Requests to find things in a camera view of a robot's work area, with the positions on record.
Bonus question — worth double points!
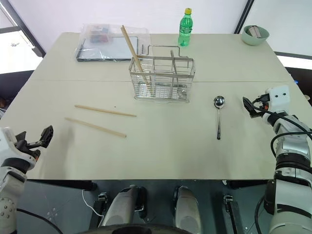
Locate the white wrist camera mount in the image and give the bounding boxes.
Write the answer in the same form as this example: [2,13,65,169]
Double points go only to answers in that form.
[0,126,38,169]
[265,84,292,113]

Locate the black flat tray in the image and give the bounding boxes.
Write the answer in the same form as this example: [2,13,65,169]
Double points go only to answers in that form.
[76,36,140,62]

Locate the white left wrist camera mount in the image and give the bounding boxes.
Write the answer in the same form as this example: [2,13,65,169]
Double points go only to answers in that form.
[0,126,38,169]

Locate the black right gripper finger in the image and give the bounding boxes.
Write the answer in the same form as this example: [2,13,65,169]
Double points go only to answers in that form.
[242,96,263,119]

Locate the thin white cable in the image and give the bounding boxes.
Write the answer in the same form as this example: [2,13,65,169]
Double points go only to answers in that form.
[81,189,105,218]

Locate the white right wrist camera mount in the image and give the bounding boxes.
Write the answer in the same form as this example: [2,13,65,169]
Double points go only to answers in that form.
[265,84,292,113]

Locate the silver metal spoon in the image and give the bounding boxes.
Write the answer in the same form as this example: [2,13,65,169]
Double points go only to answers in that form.
[213,96,226,140]

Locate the wooden chopstick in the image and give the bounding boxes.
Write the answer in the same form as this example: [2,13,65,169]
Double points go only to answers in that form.
[74,104,137,117]
[120,25,152,86]
[64,117,127,138]

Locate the metal wire cutlery rack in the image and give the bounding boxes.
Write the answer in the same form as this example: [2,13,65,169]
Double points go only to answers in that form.
[128,44,196,101]

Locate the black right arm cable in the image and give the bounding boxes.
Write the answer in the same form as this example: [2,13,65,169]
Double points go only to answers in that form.
[252,98,312,159]

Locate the pink items in bowl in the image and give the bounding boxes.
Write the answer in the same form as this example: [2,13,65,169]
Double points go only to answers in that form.
[247,25,263,39]

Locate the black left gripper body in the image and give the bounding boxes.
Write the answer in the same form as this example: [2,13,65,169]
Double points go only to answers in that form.
[14,139,41,160]

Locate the black floor cable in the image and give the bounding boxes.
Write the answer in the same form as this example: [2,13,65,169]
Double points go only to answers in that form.
[15,208,64,234]

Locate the black table frame bar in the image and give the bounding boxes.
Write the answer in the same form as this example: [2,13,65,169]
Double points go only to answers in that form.
[26,179,98,192]

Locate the clear plastic bag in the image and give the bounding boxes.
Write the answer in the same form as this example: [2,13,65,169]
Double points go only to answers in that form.
[74,23,151,63]

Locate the pale green bowl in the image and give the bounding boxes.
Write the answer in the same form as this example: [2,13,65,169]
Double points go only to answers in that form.
[241,24,270,46]

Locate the black window frame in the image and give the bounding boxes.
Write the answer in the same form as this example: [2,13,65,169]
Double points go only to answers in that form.
[0,0,47,58]
[233,0,255,35]

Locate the green plastic soda bottle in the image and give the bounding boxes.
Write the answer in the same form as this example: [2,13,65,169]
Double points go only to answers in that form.
[177,7,194,47]

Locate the grey rounded robot leg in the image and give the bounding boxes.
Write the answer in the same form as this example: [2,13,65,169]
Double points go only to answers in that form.
[100,184,147,228]
[172,185,202,234]

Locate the dark round robot waist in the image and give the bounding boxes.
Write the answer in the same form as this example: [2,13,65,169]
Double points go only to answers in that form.
[79,222,197,234]

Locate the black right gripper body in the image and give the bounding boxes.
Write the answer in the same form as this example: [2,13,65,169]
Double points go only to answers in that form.
[253,93,271,112]

